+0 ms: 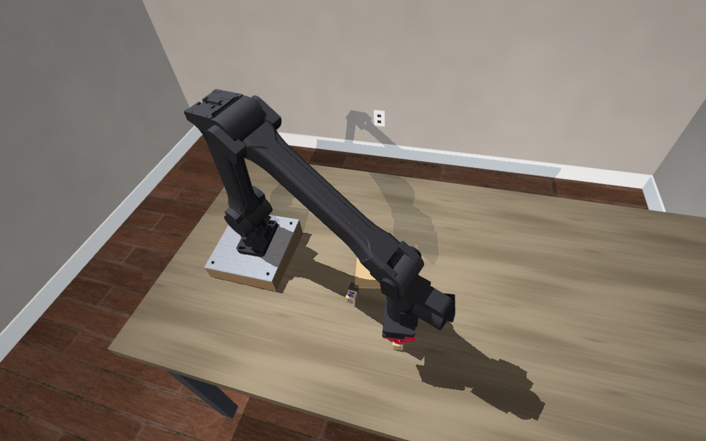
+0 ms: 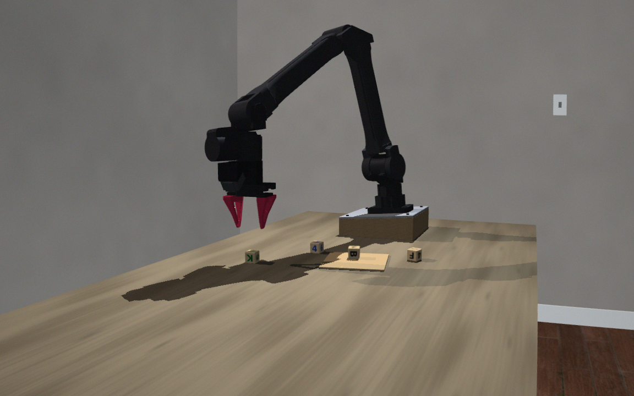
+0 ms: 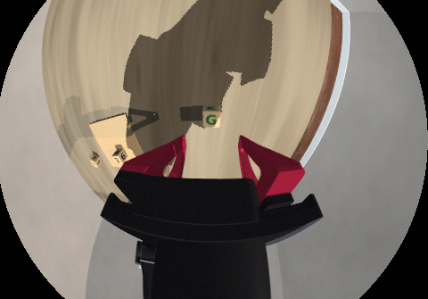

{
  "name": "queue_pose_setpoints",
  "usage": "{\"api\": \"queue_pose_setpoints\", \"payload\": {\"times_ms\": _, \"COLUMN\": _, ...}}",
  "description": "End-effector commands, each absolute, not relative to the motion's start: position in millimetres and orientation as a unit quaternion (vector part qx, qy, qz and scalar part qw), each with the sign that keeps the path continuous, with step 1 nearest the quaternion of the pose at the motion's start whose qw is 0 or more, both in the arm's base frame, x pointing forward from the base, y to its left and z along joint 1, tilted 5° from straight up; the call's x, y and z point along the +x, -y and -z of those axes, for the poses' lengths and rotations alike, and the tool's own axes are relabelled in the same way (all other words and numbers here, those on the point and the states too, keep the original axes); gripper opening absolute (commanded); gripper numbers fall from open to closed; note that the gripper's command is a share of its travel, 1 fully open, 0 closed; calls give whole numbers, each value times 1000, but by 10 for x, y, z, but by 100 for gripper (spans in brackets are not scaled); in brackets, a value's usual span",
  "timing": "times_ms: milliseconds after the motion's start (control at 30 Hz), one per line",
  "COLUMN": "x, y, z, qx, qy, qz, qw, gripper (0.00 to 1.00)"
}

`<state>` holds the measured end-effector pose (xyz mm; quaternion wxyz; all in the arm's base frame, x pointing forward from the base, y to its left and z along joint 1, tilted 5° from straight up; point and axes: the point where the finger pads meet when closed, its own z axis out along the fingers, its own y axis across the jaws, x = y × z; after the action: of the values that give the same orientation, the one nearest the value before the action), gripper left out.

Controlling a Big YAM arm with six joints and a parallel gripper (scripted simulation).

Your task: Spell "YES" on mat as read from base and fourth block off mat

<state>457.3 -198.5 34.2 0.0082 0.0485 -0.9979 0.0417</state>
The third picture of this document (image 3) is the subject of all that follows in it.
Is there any beige flat mat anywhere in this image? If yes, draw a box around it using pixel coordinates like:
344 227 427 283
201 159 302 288
89 114 143 167

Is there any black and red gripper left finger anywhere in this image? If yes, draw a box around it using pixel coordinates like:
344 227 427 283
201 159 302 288
120 135 186 178

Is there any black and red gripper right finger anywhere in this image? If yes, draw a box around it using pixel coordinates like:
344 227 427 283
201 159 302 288
238 136 305 203

